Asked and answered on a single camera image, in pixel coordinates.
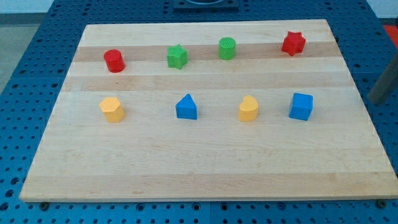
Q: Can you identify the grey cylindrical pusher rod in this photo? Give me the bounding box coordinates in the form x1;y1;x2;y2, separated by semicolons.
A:
368;55;397;105

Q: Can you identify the yellow heart block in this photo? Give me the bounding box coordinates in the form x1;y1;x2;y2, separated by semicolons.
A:
238;95;259;122

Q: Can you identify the blue cube block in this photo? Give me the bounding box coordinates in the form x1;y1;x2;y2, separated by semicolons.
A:
289;93;313;121

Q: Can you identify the red star block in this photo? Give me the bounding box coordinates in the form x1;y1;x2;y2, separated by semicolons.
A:
281;31;306;56

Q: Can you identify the wooden board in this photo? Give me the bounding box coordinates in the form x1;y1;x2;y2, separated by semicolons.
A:
19;19;397;202

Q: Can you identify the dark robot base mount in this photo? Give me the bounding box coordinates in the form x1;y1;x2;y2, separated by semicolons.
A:
171;0;239;10

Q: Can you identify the red cylinder block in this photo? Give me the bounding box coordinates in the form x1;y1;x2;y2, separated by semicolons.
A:
103;49;125;73

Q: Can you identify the yellow hexagon block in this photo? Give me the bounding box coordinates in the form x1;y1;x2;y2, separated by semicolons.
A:
99;97;125;123

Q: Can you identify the blue triangle block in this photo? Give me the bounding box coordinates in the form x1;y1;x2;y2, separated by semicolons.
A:
175;94;198;119

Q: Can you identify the green star block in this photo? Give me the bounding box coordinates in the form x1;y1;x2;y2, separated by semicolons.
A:
167;44;188;70

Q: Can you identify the green cylinder block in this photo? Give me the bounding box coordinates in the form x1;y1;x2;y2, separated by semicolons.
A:
218;37;236;60

